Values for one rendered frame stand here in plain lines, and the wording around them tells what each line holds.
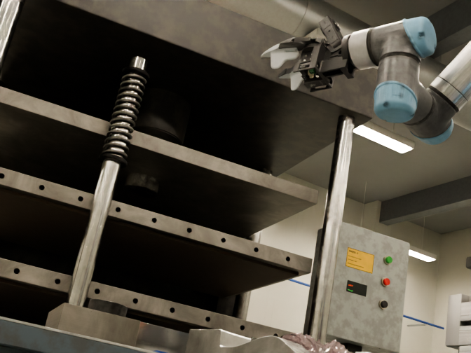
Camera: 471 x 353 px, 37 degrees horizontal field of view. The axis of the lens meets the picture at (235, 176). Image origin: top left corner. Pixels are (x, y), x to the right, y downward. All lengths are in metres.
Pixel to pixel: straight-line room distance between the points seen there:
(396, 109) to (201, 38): 1.13
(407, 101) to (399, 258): 1.37
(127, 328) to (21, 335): 0.29
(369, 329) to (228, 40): 1.08
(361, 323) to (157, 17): 1.22
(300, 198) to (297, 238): 7.34
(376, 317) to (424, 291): 8.61
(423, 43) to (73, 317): 0.81
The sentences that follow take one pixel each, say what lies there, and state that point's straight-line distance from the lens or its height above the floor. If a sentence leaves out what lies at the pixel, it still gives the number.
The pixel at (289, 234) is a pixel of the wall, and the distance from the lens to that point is 9.66.
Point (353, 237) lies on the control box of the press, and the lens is 2.49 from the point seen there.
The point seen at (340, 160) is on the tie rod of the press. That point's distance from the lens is 2.38.
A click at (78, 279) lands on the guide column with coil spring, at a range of 2.01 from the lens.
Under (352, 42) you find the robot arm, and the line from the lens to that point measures 1.37.
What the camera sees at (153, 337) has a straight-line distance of 2.08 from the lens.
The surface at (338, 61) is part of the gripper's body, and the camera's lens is 1.39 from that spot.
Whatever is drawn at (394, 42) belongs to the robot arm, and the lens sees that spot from 1.32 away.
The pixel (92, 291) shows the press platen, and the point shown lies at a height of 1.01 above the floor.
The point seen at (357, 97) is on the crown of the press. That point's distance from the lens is 2.46.
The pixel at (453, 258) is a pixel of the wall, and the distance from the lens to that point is 11.17.
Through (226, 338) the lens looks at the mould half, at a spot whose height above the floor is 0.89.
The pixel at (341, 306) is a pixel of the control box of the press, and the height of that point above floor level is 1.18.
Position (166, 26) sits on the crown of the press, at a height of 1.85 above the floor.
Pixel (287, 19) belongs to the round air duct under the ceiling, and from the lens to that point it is 5.27.
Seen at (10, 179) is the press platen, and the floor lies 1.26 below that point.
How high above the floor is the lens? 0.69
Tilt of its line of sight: 21 degrees up
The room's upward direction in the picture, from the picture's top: 11 degrees clockwise
